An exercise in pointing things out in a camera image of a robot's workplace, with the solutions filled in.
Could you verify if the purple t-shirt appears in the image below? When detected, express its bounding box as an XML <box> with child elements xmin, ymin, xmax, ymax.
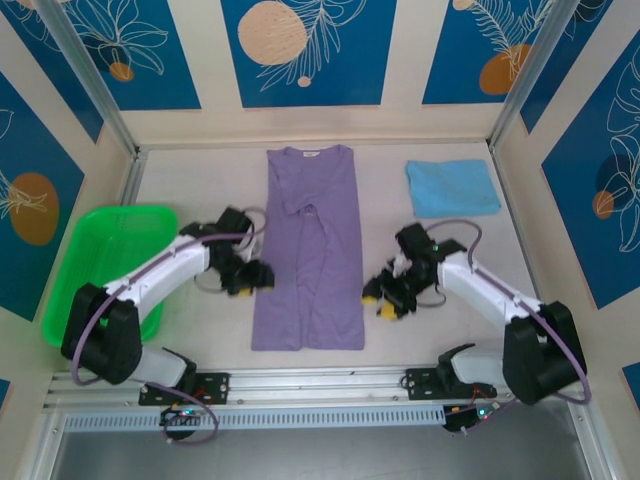
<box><xmin>249</xmin><ymin>144</ymin><xmax>365</xmax><ymax>352</ymax></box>

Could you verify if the light blue folded t-shirt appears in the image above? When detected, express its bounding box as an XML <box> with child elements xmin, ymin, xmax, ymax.
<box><xmin>404</xmin><ymin>158</ymin><xmax>503</xmax><ymax>219</ymax></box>

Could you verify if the green plastic tray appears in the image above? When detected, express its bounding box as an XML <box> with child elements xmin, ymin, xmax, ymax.
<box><xmin>40</xmin><ymin>203</ymin><xmax>180</xmax><ymax>347</ymax></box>

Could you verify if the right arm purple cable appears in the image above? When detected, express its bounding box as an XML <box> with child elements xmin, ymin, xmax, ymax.
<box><xmin>424</xmin><ymin>218</ymin><xmax>594</xmax><ymax>436</ymax></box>

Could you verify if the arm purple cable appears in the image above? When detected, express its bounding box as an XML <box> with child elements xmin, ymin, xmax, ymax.
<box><xmin>69</xmin><ymin>207</ymin><xmax>271</xmax><ymax>444</ymax></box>
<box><xmin>424</xmin><ymin>218</ymin><xmax>594</xmax><ymax>436</ymax></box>

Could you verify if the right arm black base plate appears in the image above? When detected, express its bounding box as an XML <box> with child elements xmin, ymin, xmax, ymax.
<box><xmin>404</xmin><ymin>367</ymin><xmax>499</xmax><ymax>401</ymax></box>

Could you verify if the aluminium mounting rail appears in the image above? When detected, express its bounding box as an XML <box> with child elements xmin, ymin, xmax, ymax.
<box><xmin>42</xmin><ymin>362</ymin><xmax>586</xmax><ymax>410</ymax></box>

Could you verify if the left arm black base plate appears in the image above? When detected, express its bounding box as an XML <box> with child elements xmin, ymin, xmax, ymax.
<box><xmin>138</xmin><ymin>370</ymin><xmax>231</xmax><ymax>406</ymax></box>

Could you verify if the grey slotted cable duct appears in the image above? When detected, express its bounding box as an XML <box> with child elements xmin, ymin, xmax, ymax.
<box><xmin>64</xmin><ymin>404</ymin><xmax>446</xmax><ymax>431</ymax></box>

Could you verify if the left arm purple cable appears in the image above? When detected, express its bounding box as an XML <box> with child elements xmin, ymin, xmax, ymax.
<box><xmin>69</xmin><ymin>207</ymin><xmax>271</xmax><ymax>444</ymax></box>

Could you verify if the aluminium frame post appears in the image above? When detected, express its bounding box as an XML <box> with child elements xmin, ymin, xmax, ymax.
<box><xmin>487</xmin><ymin>0</ymin><xmax>572</xmax><ymax>152</ymax></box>
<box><xmin>37</xmin><ymin>0</ymin><xmax>142</xmax><ymax>159</ymax></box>

